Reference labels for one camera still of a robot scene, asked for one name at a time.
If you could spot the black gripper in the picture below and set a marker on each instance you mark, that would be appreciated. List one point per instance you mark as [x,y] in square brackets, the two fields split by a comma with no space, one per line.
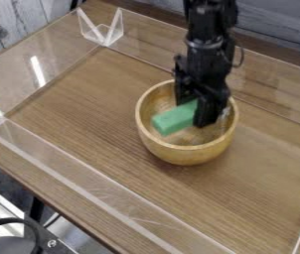
[200,72]

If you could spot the green rectangular block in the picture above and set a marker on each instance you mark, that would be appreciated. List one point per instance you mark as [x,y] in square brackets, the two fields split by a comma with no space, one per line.
[176,119]

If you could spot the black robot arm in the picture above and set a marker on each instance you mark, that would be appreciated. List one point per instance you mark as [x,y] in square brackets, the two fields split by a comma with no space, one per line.
[211,20]

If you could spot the brown wooden bowl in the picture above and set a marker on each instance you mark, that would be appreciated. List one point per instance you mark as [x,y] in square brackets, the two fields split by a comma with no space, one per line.
[193,145]

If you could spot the black table leg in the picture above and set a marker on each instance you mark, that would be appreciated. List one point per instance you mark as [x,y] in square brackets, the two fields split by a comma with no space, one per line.
[37,209]

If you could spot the clear acrylic corner bracket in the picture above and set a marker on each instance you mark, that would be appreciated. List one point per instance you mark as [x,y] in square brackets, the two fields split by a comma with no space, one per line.
[101,34]

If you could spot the clear acrylic tray enclosure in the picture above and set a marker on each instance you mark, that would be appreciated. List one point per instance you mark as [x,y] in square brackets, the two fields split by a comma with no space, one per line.
[70,144]

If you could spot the black metal base plate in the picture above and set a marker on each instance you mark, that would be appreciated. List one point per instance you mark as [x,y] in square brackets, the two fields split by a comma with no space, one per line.
[45,244]

